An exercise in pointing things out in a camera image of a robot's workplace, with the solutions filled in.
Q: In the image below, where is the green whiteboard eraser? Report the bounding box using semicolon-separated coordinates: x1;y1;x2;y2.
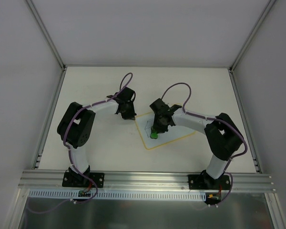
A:
150;128;158;139

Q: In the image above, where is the aluminium mounting rail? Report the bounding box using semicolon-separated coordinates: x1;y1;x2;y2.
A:
18;169;276;193

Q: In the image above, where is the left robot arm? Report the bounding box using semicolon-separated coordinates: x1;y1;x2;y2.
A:
57;87;136;187

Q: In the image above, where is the white slotted cable duct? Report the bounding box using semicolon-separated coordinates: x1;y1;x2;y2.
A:
28;189;206;202

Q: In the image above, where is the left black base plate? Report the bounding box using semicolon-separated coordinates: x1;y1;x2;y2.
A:
62;170;104;188

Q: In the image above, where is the yellow-framed small whiteboard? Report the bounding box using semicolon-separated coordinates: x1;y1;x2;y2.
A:
135;112;195;150

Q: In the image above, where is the left aluminium frame post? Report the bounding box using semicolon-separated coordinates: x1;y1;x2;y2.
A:
24;0;67;170

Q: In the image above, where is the right aluminium frame post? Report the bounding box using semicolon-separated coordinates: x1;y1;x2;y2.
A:
228;0;277;174

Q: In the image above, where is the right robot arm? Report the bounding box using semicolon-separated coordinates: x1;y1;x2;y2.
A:
150;98;248;190

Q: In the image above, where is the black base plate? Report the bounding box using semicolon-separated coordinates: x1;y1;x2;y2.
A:
187;173;231;190
62;170;104;188

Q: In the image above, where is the aluminium frame post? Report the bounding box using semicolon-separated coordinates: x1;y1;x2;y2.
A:
228;0;277;174
24;0;67;170

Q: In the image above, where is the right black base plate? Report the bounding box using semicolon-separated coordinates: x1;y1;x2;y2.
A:
187;173;231;190

